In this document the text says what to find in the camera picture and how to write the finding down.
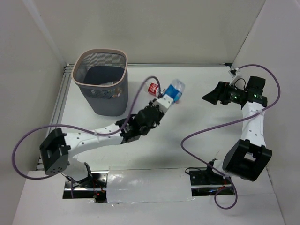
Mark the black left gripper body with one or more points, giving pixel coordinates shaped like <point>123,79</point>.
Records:
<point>157,110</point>

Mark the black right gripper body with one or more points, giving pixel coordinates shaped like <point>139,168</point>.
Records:
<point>231,94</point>

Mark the crushed bottle blue label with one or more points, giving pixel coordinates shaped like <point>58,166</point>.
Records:
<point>175,90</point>

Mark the clear bottle red label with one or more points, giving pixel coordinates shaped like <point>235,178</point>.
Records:
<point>153,89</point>

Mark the clear bottle green blue label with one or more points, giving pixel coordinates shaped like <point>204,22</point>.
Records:
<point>108,84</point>

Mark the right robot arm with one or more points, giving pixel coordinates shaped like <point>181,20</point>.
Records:
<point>249,155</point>

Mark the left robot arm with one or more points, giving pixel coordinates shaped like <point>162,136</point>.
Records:
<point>58,150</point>

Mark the grey mesh waste bin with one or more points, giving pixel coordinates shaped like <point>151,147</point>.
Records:
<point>102,77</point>

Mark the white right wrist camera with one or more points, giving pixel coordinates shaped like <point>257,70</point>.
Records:
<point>235,75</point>

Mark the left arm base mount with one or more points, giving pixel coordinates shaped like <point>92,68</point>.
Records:
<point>95,189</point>

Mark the aluminium frame rail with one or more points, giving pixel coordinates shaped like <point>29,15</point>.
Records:
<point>61,99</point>

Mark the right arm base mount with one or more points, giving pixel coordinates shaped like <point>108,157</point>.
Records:
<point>205,182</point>

